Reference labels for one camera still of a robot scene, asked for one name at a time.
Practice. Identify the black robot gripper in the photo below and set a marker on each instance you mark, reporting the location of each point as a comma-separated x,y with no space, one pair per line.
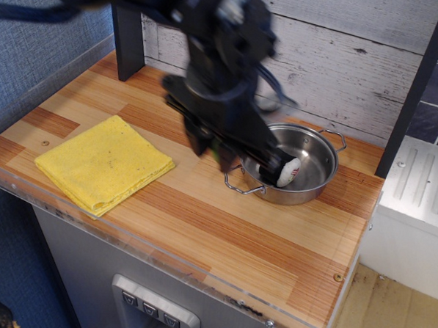
217,99

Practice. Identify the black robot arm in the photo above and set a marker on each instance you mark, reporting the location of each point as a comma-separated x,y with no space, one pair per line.
200,18

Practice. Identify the toy sushi roll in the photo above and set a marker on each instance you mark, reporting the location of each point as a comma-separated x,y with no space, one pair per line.
285,174

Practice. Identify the stainless steel pot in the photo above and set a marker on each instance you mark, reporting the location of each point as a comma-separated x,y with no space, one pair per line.
317,151

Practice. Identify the yellow folded cloth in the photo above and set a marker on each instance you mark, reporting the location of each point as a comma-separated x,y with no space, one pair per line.
103,166

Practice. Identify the clear acrylic table edge guard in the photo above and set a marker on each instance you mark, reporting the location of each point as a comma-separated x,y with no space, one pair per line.
279,263

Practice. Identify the grey dispenser panel with buttons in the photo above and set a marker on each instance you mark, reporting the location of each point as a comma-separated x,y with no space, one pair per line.
140,307

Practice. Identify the white ribbed appliance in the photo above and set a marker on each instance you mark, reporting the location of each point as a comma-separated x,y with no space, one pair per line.
402,239

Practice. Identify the dark grey left post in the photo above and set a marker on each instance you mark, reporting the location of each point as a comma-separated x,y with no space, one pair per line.
128,39

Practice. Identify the dark grey post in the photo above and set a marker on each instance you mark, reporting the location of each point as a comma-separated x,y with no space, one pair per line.
425,70
128,39

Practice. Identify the dark grey right post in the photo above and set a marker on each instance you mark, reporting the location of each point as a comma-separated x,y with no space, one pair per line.
425,70

